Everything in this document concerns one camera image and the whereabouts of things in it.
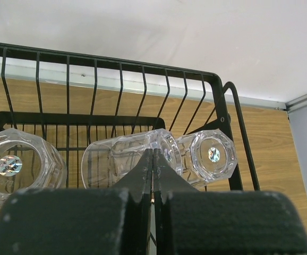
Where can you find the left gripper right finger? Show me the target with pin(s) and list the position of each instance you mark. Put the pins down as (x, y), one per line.
(189, 221)

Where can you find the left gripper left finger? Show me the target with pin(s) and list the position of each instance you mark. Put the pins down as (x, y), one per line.
(115, 220)

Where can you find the clear stemless glass front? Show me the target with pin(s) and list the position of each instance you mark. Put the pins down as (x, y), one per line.
(105, 162)

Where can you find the clear stemless glass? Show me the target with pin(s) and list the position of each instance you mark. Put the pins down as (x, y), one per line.
(27, 161)
(105, 162)
(207, 156)

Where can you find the clear stemless glass back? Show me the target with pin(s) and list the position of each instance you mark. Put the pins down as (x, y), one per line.
(207, 156)

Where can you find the black wire dish rack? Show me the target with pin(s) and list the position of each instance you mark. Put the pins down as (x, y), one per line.
(72, 100)

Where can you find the right aluminium frame post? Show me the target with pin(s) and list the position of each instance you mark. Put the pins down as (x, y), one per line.
(296, 103)

